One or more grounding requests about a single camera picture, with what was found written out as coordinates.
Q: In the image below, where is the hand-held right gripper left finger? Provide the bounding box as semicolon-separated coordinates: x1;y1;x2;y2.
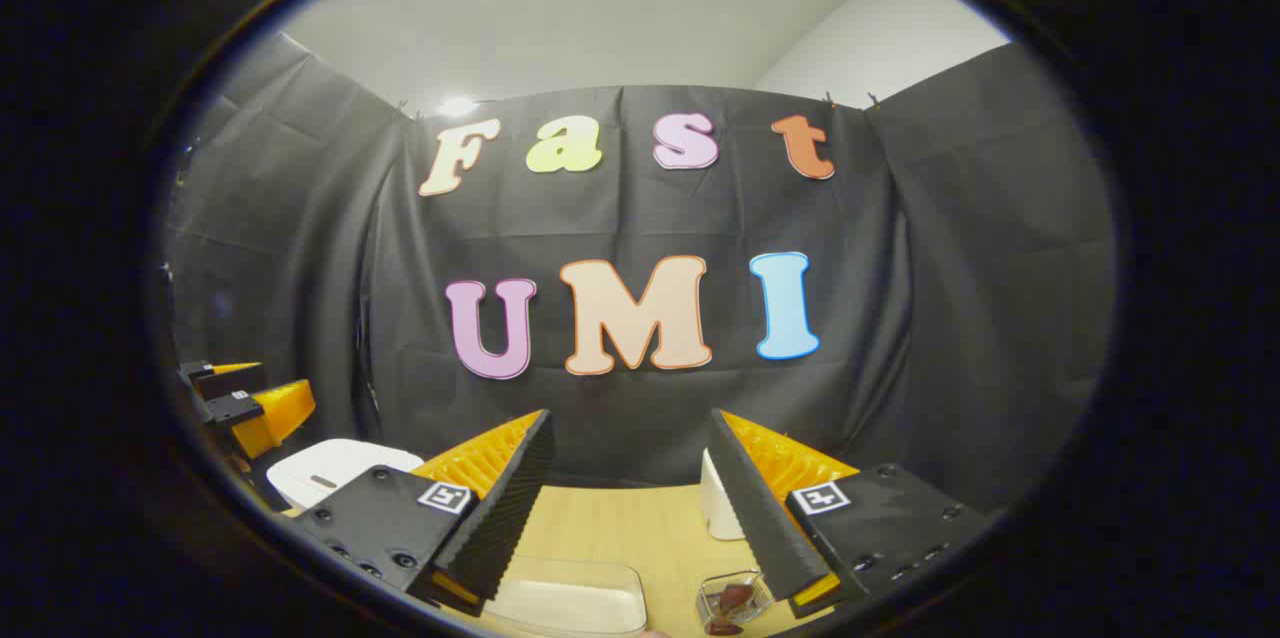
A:
296;408;557;619

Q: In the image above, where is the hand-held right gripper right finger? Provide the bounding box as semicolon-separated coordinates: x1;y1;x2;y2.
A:
706;408;991;621

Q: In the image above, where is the white rice cooker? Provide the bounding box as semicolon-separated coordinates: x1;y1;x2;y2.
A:
266;438;426;511

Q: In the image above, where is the brown wooden spoon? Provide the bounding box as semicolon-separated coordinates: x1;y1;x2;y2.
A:
712;583;761;635

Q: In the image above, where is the metal wire chopstick holder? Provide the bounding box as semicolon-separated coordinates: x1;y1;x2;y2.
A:
696;570;776;637

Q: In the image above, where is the white toaster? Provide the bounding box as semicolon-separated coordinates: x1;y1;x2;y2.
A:
698;448;747;541

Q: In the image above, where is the clear plastic container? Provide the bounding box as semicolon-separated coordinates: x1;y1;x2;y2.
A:
480;558;649;637

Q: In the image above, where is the black backdrop cloth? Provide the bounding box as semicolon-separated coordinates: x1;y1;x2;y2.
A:
160;33;1116;519

